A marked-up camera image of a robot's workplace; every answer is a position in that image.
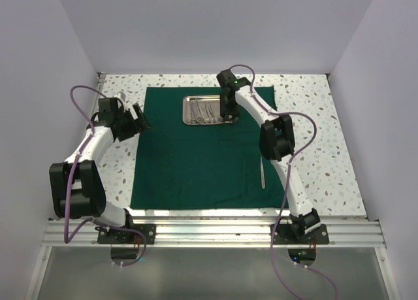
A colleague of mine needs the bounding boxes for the green surgical cloth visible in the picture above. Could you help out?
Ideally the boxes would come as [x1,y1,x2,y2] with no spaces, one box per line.
[130,87,284,210]

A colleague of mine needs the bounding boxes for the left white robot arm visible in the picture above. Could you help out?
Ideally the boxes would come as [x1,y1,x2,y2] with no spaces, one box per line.
[49,97,152,243]

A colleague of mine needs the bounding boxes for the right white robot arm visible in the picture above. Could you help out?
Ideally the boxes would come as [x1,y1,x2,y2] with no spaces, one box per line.
[216,68,321,243]

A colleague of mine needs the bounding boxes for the steel forceps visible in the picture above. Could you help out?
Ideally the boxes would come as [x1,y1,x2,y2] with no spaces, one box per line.
[204,101,216,124]

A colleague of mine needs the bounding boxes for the steel instrument tray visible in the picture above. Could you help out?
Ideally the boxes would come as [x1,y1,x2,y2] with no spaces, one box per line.
[182,95,238,125]

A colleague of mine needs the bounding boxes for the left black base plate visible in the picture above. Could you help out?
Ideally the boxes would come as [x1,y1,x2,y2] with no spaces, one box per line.
[95,224,157,244]

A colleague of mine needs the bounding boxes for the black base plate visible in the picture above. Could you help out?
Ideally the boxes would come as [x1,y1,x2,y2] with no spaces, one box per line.
[273,224,330,245]
[95,224,157,244]

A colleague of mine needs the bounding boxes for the aluminium left rail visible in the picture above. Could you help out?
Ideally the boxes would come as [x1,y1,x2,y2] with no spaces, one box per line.
[58,71,107,220]

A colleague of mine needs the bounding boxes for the aluminium rail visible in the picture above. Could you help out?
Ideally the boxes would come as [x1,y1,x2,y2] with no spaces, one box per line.
[41,218,386,248]
[58,71,107,220]

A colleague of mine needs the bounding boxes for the aluminium front rail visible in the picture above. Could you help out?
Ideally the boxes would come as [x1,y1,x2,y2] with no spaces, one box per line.
[41,218,386,248]

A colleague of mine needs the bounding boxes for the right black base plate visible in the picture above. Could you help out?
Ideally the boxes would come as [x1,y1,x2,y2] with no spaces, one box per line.
[273,224,330,245]

